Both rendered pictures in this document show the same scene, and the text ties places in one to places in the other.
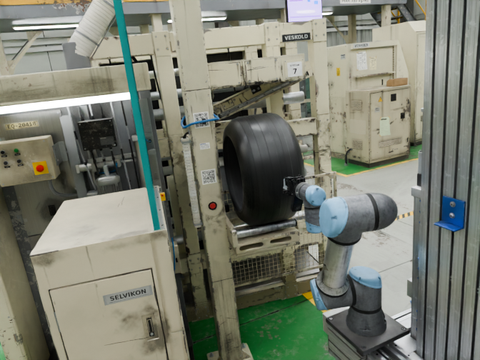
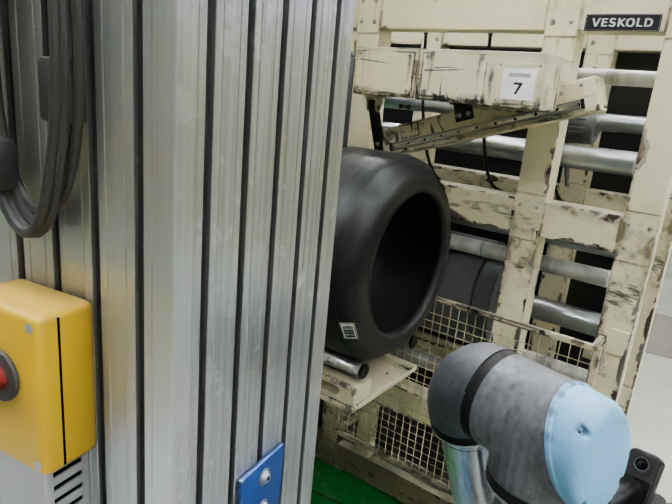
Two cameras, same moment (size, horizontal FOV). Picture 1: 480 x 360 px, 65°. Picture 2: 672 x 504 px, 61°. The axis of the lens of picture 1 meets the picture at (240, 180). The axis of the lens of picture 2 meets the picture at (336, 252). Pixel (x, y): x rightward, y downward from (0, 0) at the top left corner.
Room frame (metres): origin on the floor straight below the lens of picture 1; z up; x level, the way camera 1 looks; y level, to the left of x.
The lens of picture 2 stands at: (0.88, -1.27, 1.64)
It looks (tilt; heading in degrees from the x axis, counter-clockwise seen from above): 16 degrees down; 49
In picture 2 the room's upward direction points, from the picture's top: 5 degrees clockwise
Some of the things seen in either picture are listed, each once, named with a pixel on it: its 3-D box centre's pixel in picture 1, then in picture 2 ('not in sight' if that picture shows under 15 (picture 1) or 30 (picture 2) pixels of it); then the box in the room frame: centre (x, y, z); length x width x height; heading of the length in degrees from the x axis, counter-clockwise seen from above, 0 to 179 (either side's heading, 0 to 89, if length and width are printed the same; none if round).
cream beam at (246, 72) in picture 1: (250, 72); (457, 78); (2.32, -0.13, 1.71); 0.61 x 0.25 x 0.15; 103
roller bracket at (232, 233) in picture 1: (226, 225); not in sight; (1.96, 0.10, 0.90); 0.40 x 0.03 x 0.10; 13
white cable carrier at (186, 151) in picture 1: (192, 183); not in sight; (1.88, 0.25, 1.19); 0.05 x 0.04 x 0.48; 13
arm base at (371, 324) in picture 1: (366, 312); not in sight; (1.25, -0.43, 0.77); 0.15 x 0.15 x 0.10
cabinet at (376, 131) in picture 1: (378, 125); not in sight; (6.33, -2.44, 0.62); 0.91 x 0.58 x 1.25; 112
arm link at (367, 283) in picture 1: (363, 286); not in sight; (1.25, -0.42, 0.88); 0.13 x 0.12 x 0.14; 95
